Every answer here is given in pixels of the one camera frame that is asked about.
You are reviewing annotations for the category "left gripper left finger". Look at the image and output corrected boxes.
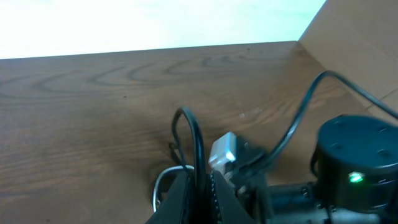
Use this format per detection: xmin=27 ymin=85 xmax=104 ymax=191
xmin=146 ymin=172 xmax=190 ymax=224

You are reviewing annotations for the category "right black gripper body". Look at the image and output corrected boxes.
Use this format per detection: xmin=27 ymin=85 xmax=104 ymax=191
xmin=237 ymin=174 xmax=274 ymax=224

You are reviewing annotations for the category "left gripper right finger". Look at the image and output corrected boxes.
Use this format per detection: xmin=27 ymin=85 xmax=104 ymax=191
xmin=213 ymin=171 xmax=255 ymax=224

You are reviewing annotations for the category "white cable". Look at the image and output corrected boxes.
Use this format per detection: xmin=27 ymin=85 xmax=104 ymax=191
xmin=151 ymin=164 xmax=195 ymax=213

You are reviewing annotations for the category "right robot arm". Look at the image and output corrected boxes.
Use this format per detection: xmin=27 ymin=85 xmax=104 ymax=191
xmin=232 ymin=115 xmax=397 ymax=223

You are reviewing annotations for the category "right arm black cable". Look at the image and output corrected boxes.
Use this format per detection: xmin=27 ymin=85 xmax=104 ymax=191
xmin=264 ymin=70 xmax=398 ymax=169

